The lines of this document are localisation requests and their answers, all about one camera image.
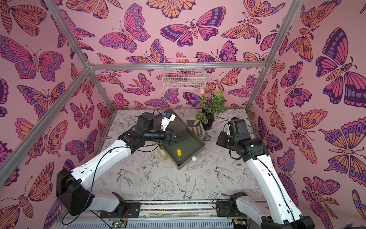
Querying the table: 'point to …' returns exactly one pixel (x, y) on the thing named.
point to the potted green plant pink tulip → (216, 103)
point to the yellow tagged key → (179, 152)
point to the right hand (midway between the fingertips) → (217, 138)
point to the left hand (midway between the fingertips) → (183, 136)
